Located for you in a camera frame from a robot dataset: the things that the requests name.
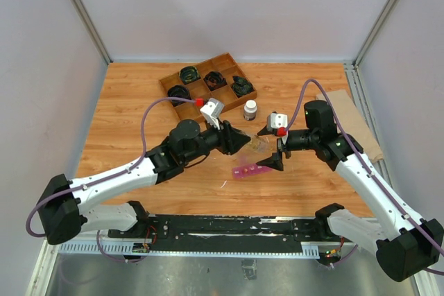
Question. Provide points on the light wooden board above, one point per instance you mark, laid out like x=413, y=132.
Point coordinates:
x=353, y=123

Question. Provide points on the white cap pill bottle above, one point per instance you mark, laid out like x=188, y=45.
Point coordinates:
x=250, y=110

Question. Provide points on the pink weekly pill organizer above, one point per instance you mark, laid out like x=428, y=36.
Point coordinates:
x=244, y=168

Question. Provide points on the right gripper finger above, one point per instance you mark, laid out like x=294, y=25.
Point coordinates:
x=274, y=161
x=264, y=131

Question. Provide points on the green blue coiled belt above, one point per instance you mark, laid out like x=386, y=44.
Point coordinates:
x=241, y=86

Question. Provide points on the green yellow coiled belt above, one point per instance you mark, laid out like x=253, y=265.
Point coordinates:
x=189, y=74

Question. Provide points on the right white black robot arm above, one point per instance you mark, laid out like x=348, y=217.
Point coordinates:
x=403, y=242

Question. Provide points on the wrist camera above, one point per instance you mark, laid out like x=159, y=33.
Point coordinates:
x=211, y=112
x=275, y=121

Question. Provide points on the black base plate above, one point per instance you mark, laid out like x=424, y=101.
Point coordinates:
x=224, y=229

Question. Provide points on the wooden compartment tray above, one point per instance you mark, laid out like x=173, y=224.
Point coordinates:
x=223, y=63

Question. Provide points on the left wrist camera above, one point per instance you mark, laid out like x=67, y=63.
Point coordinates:
x=211, y=112

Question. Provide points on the grey slotted cable duct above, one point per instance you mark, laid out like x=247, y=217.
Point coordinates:
x=204, y=248

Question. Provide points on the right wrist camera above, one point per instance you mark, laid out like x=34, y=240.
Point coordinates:
x=275, y=121

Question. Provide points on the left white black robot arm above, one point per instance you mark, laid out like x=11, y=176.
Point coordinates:
x=69, y=207

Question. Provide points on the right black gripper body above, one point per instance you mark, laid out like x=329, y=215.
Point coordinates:
x=291, y=144

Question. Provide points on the clear capsule bottle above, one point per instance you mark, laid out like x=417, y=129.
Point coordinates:
x=259, y=144

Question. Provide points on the black red coiled belt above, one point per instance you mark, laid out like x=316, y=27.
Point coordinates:
x=215, y=80

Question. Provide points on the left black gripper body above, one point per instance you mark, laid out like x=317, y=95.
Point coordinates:
x=215, y=138

